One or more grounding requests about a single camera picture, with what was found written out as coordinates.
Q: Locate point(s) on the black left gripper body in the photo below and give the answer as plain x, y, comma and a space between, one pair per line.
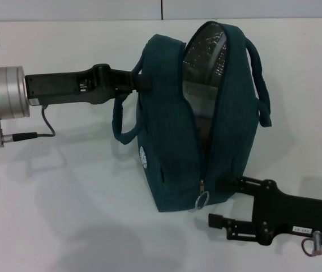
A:
59, 86

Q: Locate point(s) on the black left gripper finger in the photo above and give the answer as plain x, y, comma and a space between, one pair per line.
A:
115, 79

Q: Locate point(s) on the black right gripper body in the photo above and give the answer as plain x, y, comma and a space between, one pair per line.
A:
291, 212

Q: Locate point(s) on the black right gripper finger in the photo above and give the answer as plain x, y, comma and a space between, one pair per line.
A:
234, 185
231, 225

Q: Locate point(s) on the dark teal insulated lunch bag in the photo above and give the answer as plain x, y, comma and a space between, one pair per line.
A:
163, 119

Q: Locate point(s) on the clear lunch box blue rim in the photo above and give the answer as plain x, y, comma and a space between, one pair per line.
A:
203, 96

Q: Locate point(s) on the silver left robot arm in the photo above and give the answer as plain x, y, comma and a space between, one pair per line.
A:
2, 93

